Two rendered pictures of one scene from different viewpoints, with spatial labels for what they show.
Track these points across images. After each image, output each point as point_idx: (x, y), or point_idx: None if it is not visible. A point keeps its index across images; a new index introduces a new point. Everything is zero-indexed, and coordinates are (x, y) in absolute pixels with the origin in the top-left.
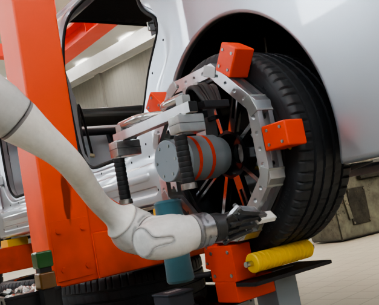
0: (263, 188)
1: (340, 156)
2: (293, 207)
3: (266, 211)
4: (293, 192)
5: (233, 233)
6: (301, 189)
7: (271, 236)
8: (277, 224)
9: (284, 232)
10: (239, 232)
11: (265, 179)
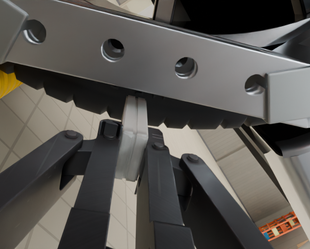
0: (256, 100)
1: (299, 150)
2: (166, 122)
3: (146, 108)
4: (214, 115)
5: (6, 234)
6: (226, 128)
7: (27, 69)
8: (82, 82)
9: (70, 101)
10: (37, 207)
11: (303, 104)
